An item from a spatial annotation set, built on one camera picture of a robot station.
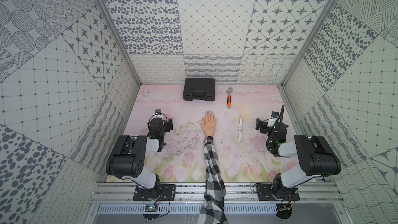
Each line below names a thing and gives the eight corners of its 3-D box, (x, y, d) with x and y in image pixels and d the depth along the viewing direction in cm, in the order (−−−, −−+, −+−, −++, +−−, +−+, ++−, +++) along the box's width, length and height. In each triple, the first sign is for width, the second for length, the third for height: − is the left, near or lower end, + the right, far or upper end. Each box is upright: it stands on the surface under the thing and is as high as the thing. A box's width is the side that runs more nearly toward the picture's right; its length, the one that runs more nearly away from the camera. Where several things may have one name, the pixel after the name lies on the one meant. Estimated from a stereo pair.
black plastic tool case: (183, 101, 112) (182, 96, 108) (185, 80, 126) (185, 75, 121) (215, 101, 112) (216, 96, 108) (214, 80, 126) (214, 75, 121)
